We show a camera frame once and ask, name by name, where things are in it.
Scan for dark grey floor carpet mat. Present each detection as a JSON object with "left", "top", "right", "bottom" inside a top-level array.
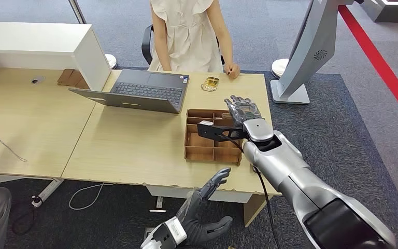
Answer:
[{"left": 0, "top": 67, "right": 398, "bottom": 249}]

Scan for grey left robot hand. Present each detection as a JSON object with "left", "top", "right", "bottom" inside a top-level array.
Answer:
[{"left": 176, "top": 167, "right": 234, "bottom": 246}]

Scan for white round stanchion base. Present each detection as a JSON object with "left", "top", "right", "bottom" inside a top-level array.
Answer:
[
  {"left": 104, "top": 53, "right": 118, "bottom": 70},
  {"left": 271, "top": 58, "right": 290, "bottom": 79}
]

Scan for grey kiosk stand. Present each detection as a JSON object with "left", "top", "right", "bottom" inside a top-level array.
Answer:
[{"left": 269, "top": 0, "right": 354, "bottom": 105}]

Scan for brown cardboard pieces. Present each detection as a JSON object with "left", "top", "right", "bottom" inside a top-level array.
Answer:
[{"left": 57, "top": 69, "right": 90, "bottom": 91}]

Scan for gold card in clear sleeve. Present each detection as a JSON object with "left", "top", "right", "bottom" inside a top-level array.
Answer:
[{"left": 201, "top": 76, "right": 220, "bottom": 93}]

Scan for white floor cable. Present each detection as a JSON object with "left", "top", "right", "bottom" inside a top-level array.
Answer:
[{"left": 68, "top": 183, "right": 116, "bottom": 211}]

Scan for metal stanchion pole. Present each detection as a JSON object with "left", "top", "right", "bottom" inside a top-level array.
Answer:
[{"left": 67, "top": 0, "right": 87, "bottom": 25}]

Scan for white controller cord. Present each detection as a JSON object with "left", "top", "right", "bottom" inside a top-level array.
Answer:
[{"left": 0, "top": 129, "right": 28, "bottom": 163}]

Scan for wooden compartment organizer tray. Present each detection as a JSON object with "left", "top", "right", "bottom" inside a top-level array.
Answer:
[{"left": 184, "top": 108, "right": 244, "bottom": 167}]

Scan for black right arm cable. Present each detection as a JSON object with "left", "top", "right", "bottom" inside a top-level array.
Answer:
[{"left": 219, "top": 135, "right": 280, "bottom": 249}]

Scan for grey raised platform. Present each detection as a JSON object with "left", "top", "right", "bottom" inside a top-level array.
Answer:
[{"left": 358, "top": 0, "right": 398, "bottom": 24}]

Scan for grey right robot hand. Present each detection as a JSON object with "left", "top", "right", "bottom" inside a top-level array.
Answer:
[{"left": 224, "top": 95, "right": 265, "bottom": 128}]

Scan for white desk shelf riser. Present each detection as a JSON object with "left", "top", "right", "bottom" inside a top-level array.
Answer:
[{"left": 0, "top": 21, "right": 112, "bottom": 92}]

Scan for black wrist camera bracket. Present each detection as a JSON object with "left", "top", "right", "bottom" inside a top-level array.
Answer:
[{"left": 196, "top": 123, "right": 248, "bottom": 142}]

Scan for black floor cable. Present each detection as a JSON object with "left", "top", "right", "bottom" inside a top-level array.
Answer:
[{"left": 10, "top": 202, "right": 37, "bottom": 236}]

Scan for dark grey open laptop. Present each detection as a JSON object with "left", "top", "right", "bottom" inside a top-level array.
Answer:
[{"left": 68, "top": 69, "right": 190, "bottom": 115}]

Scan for white power strip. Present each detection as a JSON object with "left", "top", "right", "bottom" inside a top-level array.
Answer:
[{"left": 31, "top": 178, "right": 65, "bottom": 209}]

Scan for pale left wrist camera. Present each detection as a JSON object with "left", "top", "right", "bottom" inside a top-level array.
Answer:
[{"left": 161, "top": 216, "right": 188, "bottom": 246}]

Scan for black office chair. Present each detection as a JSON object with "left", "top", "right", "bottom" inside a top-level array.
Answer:
[{"left": 141, "top": 24, "right": 225, "bottom": 66}]

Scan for person's left hand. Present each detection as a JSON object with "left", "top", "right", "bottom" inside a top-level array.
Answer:
[{"left": 223, "top": 62, "right": 241, "bottom": 79}]

